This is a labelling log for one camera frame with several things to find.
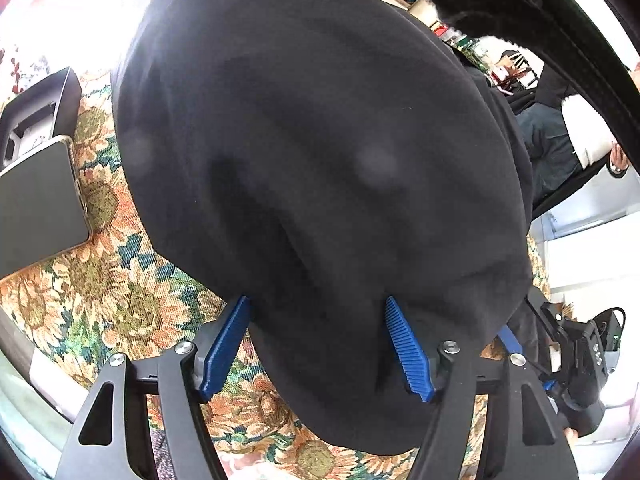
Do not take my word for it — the black jacket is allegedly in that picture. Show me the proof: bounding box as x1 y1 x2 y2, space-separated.
113 0 532 455

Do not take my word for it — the sunflower pattern tablecloth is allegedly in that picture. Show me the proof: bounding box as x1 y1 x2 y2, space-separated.
1 70 414 479

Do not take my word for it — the person in black coat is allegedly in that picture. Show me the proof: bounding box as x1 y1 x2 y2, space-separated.
508 65 630 219

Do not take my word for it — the black smartphone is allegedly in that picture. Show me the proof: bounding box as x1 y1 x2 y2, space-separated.
1 136 92 280

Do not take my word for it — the black phone stand box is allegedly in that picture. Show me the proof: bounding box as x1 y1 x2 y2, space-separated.
1 67 82 169

